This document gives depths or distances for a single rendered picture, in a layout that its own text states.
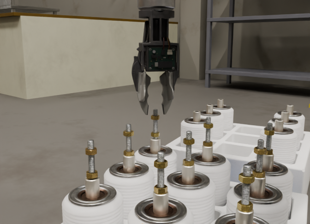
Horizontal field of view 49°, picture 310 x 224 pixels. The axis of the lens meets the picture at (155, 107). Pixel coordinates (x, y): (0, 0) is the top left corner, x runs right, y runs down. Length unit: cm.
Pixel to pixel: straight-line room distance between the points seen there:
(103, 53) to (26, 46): 81
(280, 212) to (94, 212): 27
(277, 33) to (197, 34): 93
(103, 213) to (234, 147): 63
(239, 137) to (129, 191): 64
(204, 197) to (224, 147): 51
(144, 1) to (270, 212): 43
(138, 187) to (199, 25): 368
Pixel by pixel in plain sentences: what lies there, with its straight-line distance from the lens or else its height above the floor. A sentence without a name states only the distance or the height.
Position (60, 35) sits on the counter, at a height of 52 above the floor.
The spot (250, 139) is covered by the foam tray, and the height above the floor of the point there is 17.
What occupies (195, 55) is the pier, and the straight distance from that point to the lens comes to 424.
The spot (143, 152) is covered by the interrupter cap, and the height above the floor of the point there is 25.
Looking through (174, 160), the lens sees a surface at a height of 24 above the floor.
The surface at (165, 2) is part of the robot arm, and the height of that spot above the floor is 56.
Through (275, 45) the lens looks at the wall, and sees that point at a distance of 403.
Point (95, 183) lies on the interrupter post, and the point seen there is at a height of 27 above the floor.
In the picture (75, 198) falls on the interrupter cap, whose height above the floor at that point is 25.
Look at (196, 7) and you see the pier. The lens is 426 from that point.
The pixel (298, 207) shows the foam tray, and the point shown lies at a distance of 73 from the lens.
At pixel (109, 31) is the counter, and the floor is 57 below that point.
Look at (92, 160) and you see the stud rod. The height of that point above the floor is 31.
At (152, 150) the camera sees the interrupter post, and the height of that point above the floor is 26.
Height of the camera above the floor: 49
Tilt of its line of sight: 11 degrees down
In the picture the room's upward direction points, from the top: straight up
